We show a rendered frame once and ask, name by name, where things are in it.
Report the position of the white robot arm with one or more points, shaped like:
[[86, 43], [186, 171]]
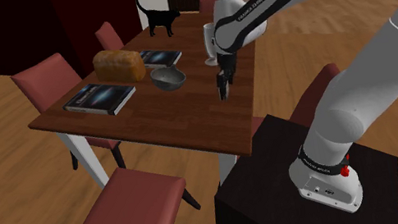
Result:
[[366, 91]]

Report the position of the grey bowl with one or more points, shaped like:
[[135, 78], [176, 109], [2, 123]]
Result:
[[168, 79]]

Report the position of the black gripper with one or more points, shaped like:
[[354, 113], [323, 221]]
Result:
[[227, 63]]

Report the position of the large dark book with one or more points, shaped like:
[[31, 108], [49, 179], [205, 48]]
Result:
[[99, 98]]

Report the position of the black cat figure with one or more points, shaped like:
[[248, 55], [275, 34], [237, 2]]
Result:
[[159, 19]]

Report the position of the small dark book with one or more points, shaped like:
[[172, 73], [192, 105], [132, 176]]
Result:
[[160, 57]]

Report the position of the brown bread loaf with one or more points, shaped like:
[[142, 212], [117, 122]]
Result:
[[118, 66]]

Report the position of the dark robot stand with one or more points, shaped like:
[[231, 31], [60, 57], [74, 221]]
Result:
[[271, 205]]

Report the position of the brown wooden table white legs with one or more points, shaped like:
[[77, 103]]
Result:
[[179, 115]]

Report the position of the white goblet cup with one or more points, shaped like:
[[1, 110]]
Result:
[[209, 45]]

